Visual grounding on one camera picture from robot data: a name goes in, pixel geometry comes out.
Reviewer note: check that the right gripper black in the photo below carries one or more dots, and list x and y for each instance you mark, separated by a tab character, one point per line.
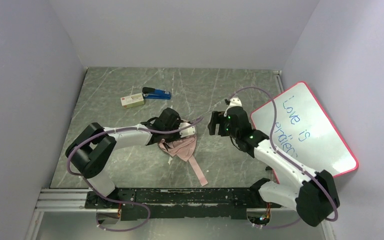
221	122

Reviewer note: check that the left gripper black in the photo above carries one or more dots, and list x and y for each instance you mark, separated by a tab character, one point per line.
177	124

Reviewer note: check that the pink folding umbrella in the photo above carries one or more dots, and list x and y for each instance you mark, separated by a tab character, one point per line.
184	148

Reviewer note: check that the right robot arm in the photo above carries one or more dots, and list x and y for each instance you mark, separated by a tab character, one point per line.
312	194

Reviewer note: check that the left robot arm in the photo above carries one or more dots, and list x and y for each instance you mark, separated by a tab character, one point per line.
91	150

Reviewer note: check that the blue black stapler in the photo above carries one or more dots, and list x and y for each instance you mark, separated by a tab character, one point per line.
153	93

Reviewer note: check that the small white box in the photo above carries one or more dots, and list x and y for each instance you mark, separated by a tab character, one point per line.
133	100

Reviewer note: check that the red framed whiteboard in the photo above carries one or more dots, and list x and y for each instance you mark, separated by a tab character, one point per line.
303	129

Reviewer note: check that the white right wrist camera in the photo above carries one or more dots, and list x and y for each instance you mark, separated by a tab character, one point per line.
232	102

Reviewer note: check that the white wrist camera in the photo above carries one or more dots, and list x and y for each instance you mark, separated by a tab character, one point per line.
232	102
187	130

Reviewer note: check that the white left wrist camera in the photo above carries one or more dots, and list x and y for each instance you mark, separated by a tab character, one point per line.
187	130

